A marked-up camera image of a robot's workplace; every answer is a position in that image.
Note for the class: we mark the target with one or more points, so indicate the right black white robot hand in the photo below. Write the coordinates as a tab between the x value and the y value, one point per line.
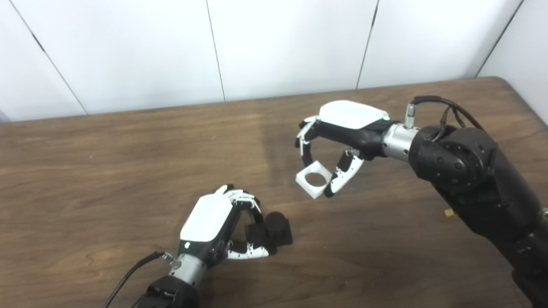
351	115

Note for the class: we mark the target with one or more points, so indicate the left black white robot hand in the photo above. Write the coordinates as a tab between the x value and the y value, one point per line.
207	218

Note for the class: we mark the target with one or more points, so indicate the black peg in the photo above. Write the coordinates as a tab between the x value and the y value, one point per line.
276	224

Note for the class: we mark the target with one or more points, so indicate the white square piece with hole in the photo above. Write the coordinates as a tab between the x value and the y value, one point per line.
305	182

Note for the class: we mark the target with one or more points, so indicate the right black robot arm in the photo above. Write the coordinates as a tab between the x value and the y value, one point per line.
471	179

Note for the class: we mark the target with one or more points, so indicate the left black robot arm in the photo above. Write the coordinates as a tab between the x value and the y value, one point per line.
175	291

